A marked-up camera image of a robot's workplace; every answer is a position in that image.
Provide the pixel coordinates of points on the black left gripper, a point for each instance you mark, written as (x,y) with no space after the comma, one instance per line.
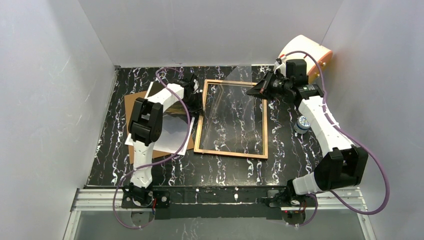
(194,99)

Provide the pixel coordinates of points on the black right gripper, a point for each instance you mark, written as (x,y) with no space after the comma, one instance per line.
(268,86)

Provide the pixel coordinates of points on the landscape photo print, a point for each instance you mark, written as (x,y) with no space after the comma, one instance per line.
(154,88)

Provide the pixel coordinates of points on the wooden picture frame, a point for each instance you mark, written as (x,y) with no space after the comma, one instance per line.
(258,142)

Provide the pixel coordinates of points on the brown backing board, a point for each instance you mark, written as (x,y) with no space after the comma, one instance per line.
(174,126)

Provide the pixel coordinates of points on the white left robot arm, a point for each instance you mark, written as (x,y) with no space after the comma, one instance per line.
(146,123)

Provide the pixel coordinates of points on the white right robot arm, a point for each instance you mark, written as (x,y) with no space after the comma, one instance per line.
(343,162)

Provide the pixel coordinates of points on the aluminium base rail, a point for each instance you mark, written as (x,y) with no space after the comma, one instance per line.
(211,213)

